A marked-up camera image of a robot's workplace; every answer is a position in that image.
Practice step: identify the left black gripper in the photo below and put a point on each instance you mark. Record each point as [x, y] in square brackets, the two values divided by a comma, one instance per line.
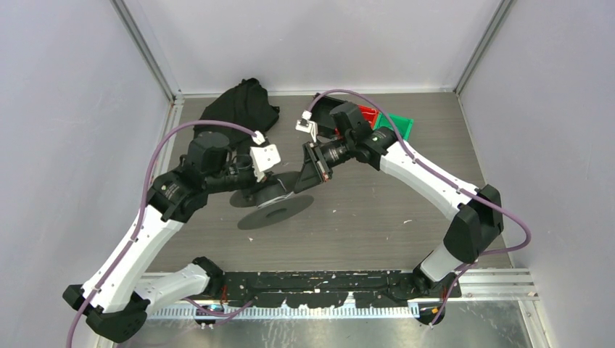
[257, 184]

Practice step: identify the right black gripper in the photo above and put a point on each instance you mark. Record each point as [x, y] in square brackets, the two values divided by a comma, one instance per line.
[313, 172]

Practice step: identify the grey plastic cable spool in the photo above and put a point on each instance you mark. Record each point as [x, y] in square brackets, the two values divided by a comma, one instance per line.
[273, 203]

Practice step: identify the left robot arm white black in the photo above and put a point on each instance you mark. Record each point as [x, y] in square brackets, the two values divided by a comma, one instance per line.
[114, 304]

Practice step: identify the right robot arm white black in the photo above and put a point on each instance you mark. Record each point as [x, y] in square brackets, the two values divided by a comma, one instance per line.
[474, 224]

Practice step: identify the black plastic bin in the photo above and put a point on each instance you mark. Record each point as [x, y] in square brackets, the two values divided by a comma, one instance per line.
[321, 115]

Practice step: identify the red plastic bin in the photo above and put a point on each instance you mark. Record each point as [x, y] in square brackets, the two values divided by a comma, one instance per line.
[369, 114]

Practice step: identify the black cloth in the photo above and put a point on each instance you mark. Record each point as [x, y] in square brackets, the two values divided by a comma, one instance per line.
[246, 105]

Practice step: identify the green plastic bin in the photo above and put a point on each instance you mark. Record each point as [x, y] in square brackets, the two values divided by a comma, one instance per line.
[403, 124]

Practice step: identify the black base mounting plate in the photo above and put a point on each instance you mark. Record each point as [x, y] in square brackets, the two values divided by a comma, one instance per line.
[321, 289]

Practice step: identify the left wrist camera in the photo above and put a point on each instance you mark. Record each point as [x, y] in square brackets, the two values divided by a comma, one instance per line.
[210, 155]

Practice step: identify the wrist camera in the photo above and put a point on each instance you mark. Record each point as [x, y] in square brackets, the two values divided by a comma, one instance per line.
[210, 155]
[348, 120]

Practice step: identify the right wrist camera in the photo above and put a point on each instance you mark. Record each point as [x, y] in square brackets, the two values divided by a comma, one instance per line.
[348, 120]

